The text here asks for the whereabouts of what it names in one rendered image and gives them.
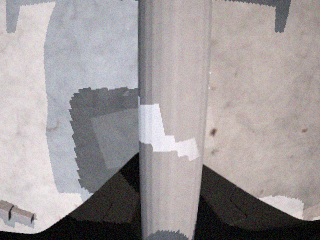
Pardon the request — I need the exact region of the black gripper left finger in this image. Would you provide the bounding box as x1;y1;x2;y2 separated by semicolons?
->
0;153;143;240

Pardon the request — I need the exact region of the grey metal shaft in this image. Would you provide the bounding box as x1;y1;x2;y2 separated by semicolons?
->
137;0;212;240

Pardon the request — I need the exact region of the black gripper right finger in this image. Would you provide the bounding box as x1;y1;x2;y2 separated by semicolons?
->
193;164;320;240

